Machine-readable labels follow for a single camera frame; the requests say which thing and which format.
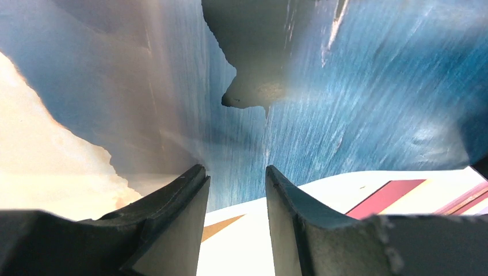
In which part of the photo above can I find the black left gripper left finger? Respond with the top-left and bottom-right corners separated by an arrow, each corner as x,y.
1,164 -> 210,275

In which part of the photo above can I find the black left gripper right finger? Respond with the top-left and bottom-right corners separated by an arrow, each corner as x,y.
265,166 -> 487,276

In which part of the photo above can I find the brown backing board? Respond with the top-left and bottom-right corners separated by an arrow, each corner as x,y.
201,215 -> 243,243

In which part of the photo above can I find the pink wooden photo frame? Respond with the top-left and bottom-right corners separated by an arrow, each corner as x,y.
345,179 -> 487,219

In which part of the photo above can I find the blue landscape photo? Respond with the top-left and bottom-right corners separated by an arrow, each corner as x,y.
1,1 -> 487,211

